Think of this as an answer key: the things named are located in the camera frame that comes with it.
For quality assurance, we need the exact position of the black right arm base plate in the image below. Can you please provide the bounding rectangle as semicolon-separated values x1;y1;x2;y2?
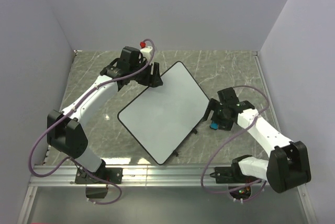
210;166;258;184

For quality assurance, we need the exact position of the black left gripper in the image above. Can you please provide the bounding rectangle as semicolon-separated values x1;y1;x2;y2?
130;59;163;88

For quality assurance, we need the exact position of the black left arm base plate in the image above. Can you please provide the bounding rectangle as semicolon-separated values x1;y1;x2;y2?
75;167;123;184

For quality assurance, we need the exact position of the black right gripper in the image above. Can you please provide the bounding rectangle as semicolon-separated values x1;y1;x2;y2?
202;98;233;131

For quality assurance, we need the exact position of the aluminium right side rail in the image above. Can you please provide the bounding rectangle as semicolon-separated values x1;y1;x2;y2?
252;51;296;142

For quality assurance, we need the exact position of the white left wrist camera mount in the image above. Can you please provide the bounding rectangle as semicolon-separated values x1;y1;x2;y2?
140;41;155;61

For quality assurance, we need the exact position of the aluminium front rail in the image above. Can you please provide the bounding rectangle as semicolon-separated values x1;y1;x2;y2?
28;164;204;188

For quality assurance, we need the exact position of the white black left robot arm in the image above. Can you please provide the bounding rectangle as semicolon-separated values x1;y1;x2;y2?
47;42;163;183

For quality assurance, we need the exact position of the aluminium rail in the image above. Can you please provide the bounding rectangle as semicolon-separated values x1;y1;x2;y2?
28;164;204;188
252;51;296;142

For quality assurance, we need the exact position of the blue bone-shaped whiteboard eraser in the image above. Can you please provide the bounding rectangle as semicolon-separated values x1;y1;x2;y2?
210;122;218;130

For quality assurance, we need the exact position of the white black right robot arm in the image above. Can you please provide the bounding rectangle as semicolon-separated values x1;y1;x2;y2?
203;87;311;193

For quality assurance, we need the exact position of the white whiteboard black frame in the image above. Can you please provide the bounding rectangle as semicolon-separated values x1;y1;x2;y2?
117;61;209;165

